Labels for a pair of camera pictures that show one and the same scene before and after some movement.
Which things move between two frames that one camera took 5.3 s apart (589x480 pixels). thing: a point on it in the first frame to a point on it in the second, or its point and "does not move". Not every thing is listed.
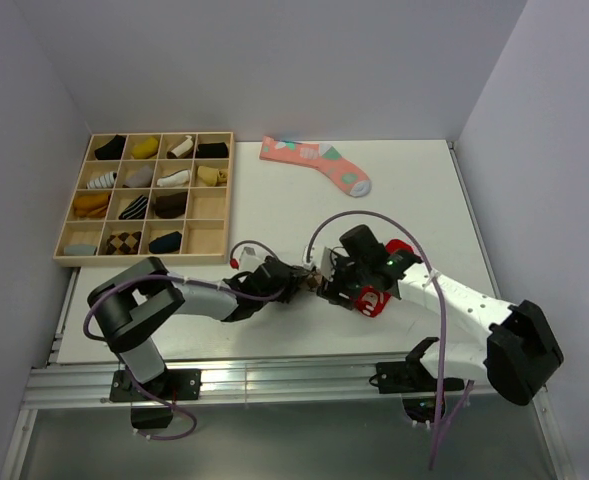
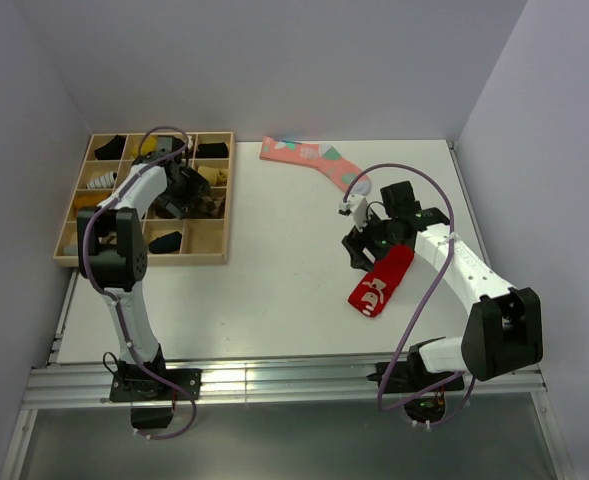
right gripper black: (330, 290) to (355, 243)
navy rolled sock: (167, 243) does not move
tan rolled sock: (212, 176) does not move
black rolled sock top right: (212, 150) does not move
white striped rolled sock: (104, 182) does not move
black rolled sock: (111, 150) does not move
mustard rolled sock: (93, 206) does not move
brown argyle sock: (314, 280) to (212, 206)
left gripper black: (291, 284) to (196, 185)
